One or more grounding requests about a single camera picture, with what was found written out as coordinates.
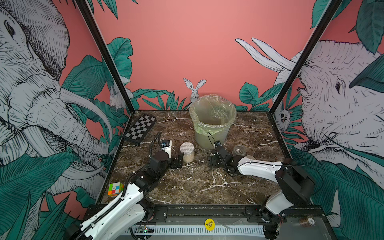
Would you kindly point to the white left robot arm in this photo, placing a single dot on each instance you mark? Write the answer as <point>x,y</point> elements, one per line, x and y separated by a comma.
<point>130,206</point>

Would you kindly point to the white slotted cable duct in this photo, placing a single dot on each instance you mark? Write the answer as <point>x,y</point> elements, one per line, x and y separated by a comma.
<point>169,230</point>

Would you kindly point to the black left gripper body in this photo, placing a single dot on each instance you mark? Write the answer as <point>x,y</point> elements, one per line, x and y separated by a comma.
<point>172,163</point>

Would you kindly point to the jar with patterned lid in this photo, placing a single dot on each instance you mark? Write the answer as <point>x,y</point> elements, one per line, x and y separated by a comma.
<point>188,151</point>

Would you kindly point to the copper wire spool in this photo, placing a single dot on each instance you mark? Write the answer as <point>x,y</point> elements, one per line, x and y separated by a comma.
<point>307,222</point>

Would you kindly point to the small green circuit board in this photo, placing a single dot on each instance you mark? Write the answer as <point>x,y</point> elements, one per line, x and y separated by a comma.
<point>145,230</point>

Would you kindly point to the white bin with green bag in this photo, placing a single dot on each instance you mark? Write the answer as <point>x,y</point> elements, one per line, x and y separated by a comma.
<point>212,117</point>

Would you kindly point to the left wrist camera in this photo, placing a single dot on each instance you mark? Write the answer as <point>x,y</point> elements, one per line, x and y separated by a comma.
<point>167,146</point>

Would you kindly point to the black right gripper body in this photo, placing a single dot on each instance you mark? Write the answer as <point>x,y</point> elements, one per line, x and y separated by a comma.
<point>215,163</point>

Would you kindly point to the rice jar with beige lid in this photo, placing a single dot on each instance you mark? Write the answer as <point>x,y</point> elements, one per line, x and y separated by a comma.
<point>239,150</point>

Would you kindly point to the colourful puzzle cube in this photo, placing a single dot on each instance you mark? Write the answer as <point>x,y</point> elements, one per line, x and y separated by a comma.
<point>115,189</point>

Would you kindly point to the black white checkerboard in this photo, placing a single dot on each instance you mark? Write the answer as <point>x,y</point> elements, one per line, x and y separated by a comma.
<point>140,129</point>

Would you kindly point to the yellow round sticker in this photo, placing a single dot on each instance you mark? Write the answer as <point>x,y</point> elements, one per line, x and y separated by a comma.
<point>210,224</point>

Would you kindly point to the beige jar lid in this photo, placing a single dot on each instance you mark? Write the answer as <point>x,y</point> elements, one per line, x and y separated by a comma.
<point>250,157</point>

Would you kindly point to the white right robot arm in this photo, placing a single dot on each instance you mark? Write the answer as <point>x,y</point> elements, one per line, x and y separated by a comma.
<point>296,185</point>

